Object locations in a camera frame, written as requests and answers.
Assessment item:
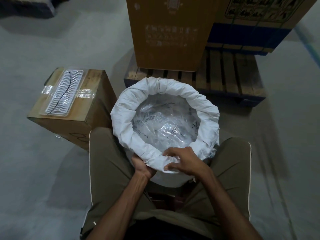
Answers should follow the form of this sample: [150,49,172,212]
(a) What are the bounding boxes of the person's left hand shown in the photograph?
[131,155,158,180]

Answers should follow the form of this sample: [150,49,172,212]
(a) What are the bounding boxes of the person's right hand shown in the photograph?
[162,146,213,177]

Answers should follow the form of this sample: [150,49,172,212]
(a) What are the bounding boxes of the large white woven sack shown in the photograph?
[110,77,220,183]

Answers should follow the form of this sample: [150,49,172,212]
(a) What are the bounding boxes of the black cable tie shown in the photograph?
[46,70,73,115]

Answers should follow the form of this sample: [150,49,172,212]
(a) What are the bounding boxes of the person's right forearm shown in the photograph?
[197,170,263,240]

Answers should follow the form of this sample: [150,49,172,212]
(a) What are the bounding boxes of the person's left forearm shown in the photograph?
[86,172,150,240]

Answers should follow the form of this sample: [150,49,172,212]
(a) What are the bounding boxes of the clear plastic inner bag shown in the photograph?
[132,94,201,152]

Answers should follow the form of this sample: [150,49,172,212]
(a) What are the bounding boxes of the dark red stool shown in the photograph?
[146,182,197,213]

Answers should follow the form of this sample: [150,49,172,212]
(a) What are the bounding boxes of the black shirt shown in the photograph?
[124,217,213,240]

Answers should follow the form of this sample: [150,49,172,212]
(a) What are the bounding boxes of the small cardboard box with handwriting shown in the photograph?
[27,67,118,152]

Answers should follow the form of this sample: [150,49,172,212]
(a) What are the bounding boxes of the tall plain cardboard box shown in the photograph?
[126,0,220,72]

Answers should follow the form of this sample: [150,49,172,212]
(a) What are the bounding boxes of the clear plastic tray wavy pattern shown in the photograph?
[39,68,87,118]

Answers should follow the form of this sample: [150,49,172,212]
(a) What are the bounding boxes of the tall cardboard box blue band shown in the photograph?
[206,0,308,56]

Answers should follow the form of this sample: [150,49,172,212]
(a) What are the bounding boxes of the dark wooden pallet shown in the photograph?
[0,0,72,19]

